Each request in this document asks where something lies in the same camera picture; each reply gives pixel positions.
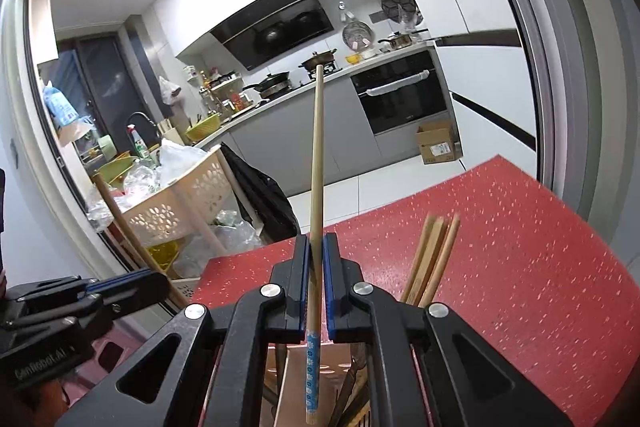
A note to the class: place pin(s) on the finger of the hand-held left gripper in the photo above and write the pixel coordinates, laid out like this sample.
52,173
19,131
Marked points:
120,307
120,282

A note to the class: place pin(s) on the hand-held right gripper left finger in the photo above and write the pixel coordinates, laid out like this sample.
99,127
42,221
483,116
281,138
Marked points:
302,292

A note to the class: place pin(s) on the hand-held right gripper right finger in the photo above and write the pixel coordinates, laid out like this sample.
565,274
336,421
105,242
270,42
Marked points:
329,292

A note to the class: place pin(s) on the beige utensil holder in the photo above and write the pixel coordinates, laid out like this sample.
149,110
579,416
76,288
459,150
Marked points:
292,382

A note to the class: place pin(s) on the light wooden chopstick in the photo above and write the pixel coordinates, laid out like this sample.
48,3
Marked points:
444,257

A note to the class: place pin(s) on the blue patterned wooden chopstick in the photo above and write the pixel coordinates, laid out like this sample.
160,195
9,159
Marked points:
316,157

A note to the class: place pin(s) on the pink plastic stool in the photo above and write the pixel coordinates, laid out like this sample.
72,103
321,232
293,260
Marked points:
107,354

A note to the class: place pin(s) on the beige perforated storage cart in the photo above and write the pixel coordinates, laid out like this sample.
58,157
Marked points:
165,207

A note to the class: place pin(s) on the black bag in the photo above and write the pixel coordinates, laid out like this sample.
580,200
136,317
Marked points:
260,202

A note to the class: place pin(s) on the light green bowl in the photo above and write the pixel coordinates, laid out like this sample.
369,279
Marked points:
112,167

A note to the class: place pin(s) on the clear plastic bag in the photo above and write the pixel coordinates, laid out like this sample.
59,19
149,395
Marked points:
177,162

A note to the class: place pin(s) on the white spray bottle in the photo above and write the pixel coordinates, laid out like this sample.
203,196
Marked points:
140,144

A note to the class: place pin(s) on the grey kitchen cabinet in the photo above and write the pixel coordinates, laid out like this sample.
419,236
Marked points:
280,142

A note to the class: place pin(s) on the green plastic basin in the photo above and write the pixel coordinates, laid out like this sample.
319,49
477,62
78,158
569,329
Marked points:
202,129

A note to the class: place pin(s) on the cardboard box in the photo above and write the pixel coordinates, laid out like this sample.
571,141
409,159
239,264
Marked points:
435,142

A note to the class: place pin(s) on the blue plastic bag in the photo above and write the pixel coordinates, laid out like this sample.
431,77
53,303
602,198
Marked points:
60,107

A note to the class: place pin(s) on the black built-in oven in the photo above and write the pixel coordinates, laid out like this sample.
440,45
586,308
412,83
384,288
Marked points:
400,107

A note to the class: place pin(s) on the white hanging plastic bag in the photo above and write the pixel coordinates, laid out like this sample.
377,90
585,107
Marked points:
169,89

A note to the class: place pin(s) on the seasoning rack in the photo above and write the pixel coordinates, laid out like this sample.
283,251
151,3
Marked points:
225,99

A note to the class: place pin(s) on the black wok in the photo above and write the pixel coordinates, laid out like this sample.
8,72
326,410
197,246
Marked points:
272,83

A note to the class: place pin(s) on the yellow bowl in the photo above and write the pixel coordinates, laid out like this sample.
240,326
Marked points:
353,58

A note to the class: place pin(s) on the brown cooking pot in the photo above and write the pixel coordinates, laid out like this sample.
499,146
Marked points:
317,57

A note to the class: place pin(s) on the round steel steamer rack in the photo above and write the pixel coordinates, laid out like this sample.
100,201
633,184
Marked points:
357,34

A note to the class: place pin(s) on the small steel pot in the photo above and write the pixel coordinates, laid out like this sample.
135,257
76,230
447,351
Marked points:
400,41

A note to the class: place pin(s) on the black range hood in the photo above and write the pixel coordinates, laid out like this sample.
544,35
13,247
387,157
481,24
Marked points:
275,32

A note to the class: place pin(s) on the round black pan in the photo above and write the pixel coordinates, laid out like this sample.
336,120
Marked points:
399,6

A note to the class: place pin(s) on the dark wall switch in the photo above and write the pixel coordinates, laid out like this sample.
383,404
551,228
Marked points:
14,153

